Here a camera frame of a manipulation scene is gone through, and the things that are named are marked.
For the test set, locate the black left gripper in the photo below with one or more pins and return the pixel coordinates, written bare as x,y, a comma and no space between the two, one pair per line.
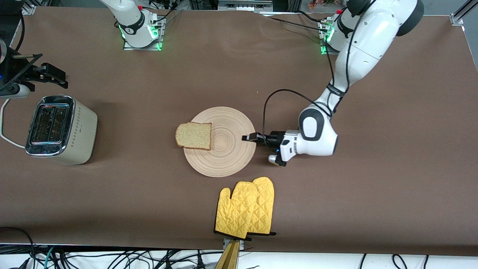
275,139

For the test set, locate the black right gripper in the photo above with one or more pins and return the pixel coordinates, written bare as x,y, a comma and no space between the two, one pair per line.
14,68

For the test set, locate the round wooden plate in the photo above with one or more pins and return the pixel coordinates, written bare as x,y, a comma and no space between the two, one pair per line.
227,149

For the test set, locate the slice of brown bread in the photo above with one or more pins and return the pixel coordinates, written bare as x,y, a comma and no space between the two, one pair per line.
194,135

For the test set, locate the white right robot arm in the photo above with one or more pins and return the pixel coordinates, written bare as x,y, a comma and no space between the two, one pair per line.
132,26

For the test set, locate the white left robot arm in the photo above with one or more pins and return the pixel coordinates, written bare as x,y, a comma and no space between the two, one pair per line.
373,41

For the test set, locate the cream chrome two-slot toaster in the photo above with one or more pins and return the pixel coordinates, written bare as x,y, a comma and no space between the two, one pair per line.
67,129

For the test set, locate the brown table mat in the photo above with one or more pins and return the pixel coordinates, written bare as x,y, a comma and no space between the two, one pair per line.
239,67

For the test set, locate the yellow quilted oven mitt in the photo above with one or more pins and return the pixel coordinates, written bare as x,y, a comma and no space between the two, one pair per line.
237,213
264,209

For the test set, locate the silver metal box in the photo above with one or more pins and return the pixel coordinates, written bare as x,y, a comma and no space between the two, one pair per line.
244,4

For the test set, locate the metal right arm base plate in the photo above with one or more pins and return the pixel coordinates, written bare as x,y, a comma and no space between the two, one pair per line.
143,48

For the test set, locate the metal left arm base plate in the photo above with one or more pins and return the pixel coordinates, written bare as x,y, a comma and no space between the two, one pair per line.
325,46

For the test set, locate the brass stand with metal bracket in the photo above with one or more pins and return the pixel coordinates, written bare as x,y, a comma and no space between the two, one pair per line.
230,256

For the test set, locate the aluminium frame profile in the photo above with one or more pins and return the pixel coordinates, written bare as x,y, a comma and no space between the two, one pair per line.
461,15

